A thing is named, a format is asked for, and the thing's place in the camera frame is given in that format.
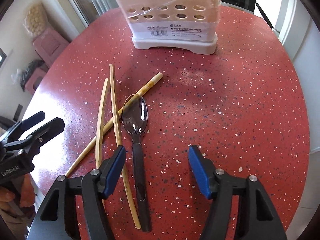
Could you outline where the round cream-tipped chopstick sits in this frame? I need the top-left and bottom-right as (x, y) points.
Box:
(64, 72), (164, 177)

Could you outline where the pink plastic stool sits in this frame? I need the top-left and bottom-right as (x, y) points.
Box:
(24, 67), (49, 93)

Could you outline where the beige plastic utensil holder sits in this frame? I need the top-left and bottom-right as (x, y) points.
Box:
(110, 0), (222, 55)

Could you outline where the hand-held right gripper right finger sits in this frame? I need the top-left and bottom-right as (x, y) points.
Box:
(188, 145), (288, 240)

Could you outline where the thin curved bamboo chopstick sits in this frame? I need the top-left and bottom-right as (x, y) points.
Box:
(96, 78), (110, 167)

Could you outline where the long bamboo chopstick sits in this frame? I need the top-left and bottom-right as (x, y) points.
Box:
(109, 64), (142, 229)

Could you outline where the steel spoon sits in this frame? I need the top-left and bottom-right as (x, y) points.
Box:
(121, 94), (152, 232)

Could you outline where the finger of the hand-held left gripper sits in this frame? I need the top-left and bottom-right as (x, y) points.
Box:
(6, 112), (46, 140)
(25, 117), (65, 153)

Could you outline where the sliding glass door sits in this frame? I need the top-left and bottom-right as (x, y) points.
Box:
(65, 0), (120, 27)

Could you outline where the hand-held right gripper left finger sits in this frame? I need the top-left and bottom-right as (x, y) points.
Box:
(26, 145), (126, 240)

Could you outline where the white cabinet with black handle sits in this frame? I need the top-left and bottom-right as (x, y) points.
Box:
(254, 0), (283, 34)

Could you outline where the black plastic bag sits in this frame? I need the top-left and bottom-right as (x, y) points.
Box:
(21, 59), (44, 80)

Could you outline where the person's left hand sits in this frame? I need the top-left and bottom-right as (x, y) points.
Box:
(0, 174), (35, 220)

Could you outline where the pink plastic chair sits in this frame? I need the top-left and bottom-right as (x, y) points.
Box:
(32, 27), (70, 64)

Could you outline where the mesh bag of white balls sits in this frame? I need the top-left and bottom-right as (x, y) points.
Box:
(25, 2), (49, 35)

